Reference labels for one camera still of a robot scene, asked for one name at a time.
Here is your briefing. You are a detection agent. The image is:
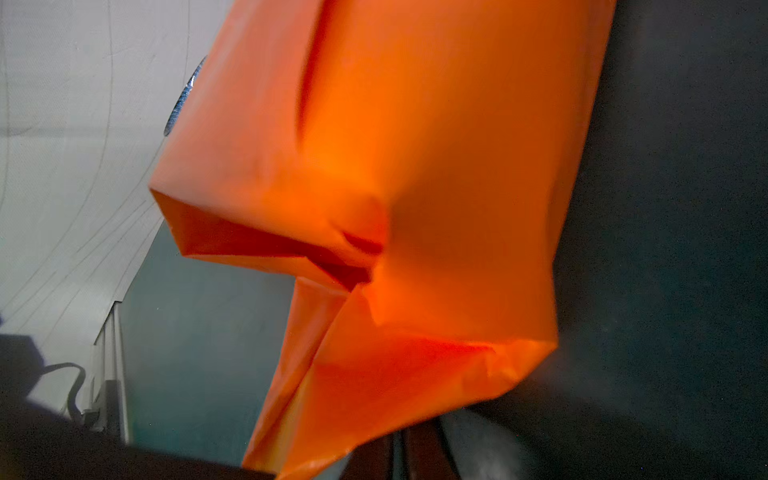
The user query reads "green table mat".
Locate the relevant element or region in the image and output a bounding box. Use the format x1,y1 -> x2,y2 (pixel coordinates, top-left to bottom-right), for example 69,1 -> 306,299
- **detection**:
117,1 -> 767,479

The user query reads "blue white ceramic spoon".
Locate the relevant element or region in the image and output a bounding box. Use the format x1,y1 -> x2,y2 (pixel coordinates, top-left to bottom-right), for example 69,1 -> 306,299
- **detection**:
163,57 -> 207,137

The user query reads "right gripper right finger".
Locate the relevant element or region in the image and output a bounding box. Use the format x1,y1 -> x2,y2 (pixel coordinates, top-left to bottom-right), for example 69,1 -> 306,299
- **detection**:
403,417 -> 460,480

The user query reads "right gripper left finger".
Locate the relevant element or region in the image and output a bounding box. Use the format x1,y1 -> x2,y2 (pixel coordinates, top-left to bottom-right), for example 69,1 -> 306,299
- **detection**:
339,434 -> 394,480

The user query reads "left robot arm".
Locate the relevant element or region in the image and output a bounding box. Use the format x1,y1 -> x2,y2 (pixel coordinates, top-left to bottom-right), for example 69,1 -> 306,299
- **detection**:
1,335 -> 274,479

